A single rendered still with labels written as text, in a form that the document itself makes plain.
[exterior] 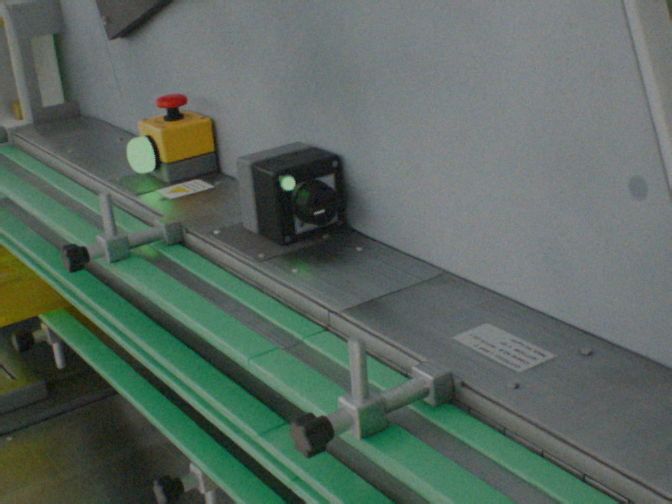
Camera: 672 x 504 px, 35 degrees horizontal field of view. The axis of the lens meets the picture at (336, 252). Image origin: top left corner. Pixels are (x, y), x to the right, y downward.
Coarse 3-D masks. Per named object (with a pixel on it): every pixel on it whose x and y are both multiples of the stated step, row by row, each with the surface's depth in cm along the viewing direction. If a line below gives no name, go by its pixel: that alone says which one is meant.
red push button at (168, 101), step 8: (160, 96) 130; (168, 96) 129; (176, 96) 129; (184, 96) 130; (160, 104) 128; (168, 104) 128; (176, 104) 128; (184, 104) 129; (168, 112) 130; (176, 112) 130
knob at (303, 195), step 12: (312, 180) 105; (300, 192) 105; (312, 192) 104; (324, 192) 104; (300, 204) 104; (312, 204) 104; (324, 204) 104; (336, 204) 104; (300, 216) 105; (312, 216) 103; (324, 216) 105
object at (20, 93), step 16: (0, 32) 177; (0, 48) 178; (16, 48) 163; (0, 64) 178; (16, 64) 164; (0, 80) 179; (16, 80) 165; (0, 96) 180; (16, 96) 181; (0, 112) 181
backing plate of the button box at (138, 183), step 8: (128, 176) 133; (136, 176) 133; (144, 176) 133; (152, 176) 132; (200, 176) 131; (208, 176) 131; (120, 184) 130; (128, 184) 130; (136, 184) 130; (144, 184) 130; (152, 184) 129; (160, 184) 129; (168, 184) 129; (176, 184) 129; (136, 192) 127; (144, 192) 127
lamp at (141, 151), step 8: (144, 136) 129; (128, 144) 129; (136, 144) 128; (144, 144) 128; (152, 144) 128; (128, 152) 129; (136, 152) 128; (144, 152) 128; (152, 152) 128; (136, 160) 128; (144, 160) 128; (152, 160) 128; (136, 168) 129; (144, 168) 128; (152, 168) 129
